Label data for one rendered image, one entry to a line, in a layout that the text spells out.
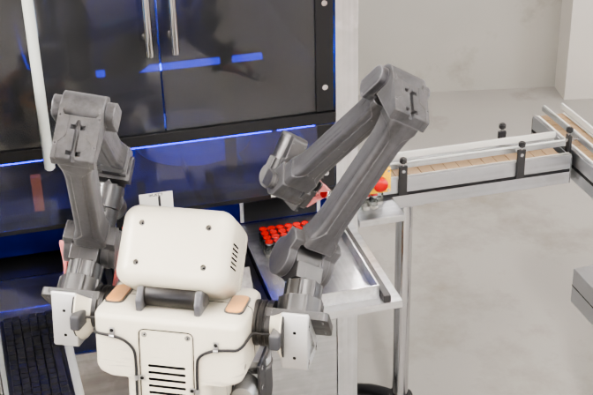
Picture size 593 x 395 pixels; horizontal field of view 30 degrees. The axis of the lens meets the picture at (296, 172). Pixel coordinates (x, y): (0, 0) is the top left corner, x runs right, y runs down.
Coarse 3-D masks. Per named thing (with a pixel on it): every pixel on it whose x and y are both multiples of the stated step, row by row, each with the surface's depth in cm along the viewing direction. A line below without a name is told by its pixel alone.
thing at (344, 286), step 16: (256, 256) 283; (352, 256) 282; (256, 272) 275; (336, 272) 275; (352, 272) 274; (368, 272) 270; (272, 288) 269; (336, 288) 268; (352, 288) 262; (368, 288) 262; (336, 304) 262
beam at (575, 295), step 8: (576, 272) 336; (584, 272) 335; (592, 272) 334; (576, 280) 336; (584, 280) 331; (592, 280) 330; (576, 288) 337; (584, 288) 332; (592, 288) 327; (576, 296) 338; (584, 296) 333; (592, 296) 328; (576, 304) 338; (584, 304) 333; (592, 304) 328; (584, 312) 334; (592, 312) 329; (592, 320) 330
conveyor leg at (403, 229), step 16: (400, 224) 321; (400, 240) 323; (400, 256) 325; (400, 272) 328; (400, 288) 330; (400, 320) 335; (400, 336) 338; (400, 352) 340; (400, 368) 343; (400, 384) 346
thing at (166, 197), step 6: (156, 192) 279; (162, 192) 279; (168, 192) 280; (144, 198) 279; (150, 198) 279; (156, 198) 280; (162, 198) 280; (168, 198) 281; (144, 204) 279; (150, 204) 280; (156, 204) 280; (162, 204) 281; (168, 204) 281
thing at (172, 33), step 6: (168, 0) 253; (174, 0) 253; (168, 6) 254; (174, 6) 253; (174, 12) 254; (174, 18) 254; (174, 24) 255; (174, 30) 256; (168, 36) 263; (174, 36) 256; (174, 42) 257; (174, 48) 258; (174, 54) 258
